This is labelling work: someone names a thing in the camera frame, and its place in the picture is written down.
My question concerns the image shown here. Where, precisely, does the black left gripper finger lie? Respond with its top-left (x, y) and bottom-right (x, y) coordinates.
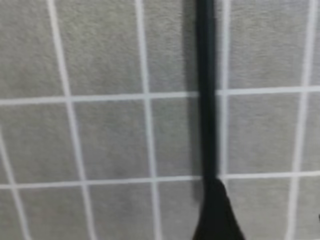
top-left (193, 178), bottom-right (245, 240)

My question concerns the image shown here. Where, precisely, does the black pen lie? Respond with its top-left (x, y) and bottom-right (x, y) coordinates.
top-left (195, 0), bottom-right (218, 184)

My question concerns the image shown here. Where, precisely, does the grey checked tablecloth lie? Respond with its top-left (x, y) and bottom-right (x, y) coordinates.
top-left (0, 0), bottom-right (320, 240)

